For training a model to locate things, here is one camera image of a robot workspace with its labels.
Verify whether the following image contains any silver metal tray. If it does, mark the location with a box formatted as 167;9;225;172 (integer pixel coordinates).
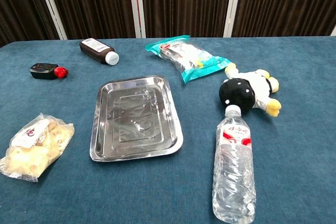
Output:
89;75;184;162

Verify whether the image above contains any clear bag of snacks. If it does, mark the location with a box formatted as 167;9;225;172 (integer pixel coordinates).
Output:
0;112;76;183

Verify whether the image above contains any teal snack package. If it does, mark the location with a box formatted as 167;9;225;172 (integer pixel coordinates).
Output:
144;34;232;85

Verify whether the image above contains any black and white plush toy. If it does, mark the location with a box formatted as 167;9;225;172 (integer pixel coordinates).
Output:
218;62;282;118

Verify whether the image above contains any brown bottle with white cap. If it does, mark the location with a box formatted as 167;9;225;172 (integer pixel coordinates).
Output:
79;38;120;66

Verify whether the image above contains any blue velvet tablecloth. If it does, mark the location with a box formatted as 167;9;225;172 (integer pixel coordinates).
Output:
0;35;336;224

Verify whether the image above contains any clear plastic water bottle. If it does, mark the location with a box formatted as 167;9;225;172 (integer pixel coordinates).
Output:
212;104;257;224

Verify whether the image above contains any dark brown curtain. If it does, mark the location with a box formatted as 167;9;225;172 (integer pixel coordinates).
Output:
0;0;336;48

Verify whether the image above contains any black bottle with red cap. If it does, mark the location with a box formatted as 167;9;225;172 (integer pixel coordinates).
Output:
29;62;69;80

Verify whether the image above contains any white partition frame post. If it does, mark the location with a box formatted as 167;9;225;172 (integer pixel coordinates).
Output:
223;0;244;38
127;0;146;39
34;0;68;40

